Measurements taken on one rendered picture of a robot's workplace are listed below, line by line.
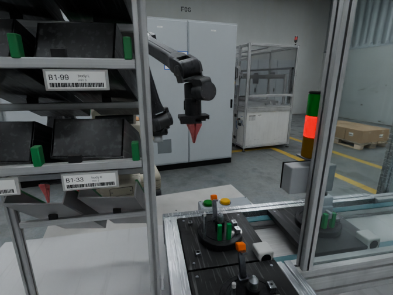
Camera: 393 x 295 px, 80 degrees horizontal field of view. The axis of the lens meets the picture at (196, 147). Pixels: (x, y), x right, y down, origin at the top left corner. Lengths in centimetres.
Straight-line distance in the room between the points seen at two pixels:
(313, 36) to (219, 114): 785
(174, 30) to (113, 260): 324
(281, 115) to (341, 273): 462
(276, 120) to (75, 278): 478
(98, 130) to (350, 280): 76
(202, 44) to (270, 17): 644
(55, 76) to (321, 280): 77
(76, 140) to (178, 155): 342
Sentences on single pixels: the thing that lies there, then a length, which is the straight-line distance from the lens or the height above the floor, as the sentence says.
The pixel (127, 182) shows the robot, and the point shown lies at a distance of 138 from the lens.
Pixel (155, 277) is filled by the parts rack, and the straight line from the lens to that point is 55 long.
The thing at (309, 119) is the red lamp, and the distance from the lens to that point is 61.
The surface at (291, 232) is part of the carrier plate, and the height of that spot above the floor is 97.
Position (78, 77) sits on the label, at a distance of 40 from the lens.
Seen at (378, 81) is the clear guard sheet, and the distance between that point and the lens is 67.
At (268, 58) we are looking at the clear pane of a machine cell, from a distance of 499.
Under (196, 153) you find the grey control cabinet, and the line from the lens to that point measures 394.
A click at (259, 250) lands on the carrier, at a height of 99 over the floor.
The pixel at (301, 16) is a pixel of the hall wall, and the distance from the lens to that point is 1090.
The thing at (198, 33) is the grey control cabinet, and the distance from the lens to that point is 382.
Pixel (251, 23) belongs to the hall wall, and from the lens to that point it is 960.
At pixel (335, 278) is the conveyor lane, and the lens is 83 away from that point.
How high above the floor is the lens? 144
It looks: 16 degrees down
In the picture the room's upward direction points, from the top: straight up
